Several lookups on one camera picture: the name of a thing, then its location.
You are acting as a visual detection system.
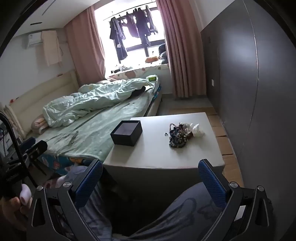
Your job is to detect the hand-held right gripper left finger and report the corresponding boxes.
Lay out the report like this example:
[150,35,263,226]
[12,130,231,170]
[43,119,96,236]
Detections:
[26,159,103,241]

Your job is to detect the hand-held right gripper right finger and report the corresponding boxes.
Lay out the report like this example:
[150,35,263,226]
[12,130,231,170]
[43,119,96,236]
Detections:
[198,159,278,241]

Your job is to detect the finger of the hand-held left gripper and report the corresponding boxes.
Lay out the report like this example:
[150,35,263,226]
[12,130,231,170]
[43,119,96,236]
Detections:
[20,138,48,160]

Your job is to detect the pile of mixed jewelry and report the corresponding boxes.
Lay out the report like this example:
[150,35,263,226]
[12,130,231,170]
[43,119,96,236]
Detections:
[168,123,193,148]

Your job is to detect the black jewelry box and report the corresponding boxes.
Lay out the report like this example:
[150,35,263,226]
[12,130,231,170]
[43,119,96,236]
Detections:
[110,120,143,147]

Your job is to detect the person's left hand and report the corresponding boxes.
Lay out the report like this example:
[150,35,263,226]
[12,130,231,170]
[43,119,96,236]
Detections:
[0,184,34,233]

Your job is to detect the pink pillow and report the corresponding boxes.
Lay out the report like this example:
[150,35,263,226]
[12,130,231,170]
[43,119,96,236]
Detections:
[31,117,49,135]

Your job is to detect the person's grey trouser legs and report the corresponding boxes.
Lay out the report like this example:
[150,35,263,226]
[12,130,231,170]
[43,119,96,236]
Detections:
[79,181,223,241]

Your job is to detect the cardboard sheets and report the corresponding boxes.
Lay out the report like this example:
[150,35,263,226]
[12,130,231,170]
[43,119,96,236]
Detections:
[205,108,243,183]

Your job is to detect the white ornament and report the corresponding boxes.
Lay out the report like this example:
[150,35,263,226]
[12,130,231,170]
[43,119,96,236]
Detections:
[190,123,205,138]

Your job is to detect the cream headboard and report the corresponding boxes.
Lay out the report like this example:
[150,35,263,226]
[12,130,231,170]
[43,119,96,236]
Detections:
[5,70,80,137]

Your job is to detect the bed with green sheet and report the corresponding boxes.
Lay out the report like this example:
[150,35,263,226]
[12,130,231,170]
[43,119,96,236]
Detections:
[9,70,163,186]

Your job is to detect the white low table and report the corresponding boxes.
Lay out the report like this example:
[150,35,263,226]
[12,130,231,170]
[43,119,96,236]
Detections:
[103,112,226,186]

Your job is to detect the light green duvet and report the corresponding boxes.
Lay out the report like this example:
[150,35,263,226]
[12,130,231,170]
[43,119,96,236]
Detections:
[43,78,156,127]

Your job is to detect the beige hanging towel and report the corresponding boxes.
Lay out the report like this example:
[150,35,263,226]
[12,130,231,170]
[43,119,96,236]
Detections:
[42,30,63,66]

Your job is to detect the black cloth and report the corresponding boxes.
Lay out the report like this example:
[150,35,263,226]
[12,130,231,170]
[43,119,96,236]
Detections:
[132,86,147,96]

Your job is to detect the white air conditioner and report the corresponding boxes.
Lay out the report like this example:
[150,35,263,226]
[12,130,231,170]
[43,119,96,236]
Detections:
[24,32,44,48]

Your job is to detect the pink curtain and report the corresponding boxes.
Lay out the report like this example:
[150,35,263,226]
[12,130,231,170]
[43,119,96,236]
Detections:
[156,0,206,99]
[64,6,109,86]

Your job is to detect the grey wardrobe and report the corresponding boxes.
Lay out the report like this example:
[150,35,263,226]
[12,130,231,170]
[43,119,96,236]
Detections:
[200,0,296,186]

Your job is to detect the printed window seat cushion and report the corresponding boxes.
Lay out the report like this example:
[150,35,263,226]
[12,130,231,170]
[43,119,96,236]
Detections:
[109,64,169,80]

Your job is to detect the dark cushion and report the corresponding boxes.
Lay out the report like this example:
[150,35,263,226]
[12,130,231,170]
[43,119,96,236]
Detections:
[158,44,168,64]

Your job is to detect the dark hanging garment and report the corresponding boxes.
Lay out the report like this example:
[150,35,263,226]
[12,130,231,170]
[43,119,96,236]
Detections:
[126,7,160,47]

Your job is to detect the black gooseneck cable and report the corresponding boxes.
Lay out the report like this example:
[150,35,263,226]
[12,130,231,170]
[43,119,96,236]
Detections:
[0,112,38,187]

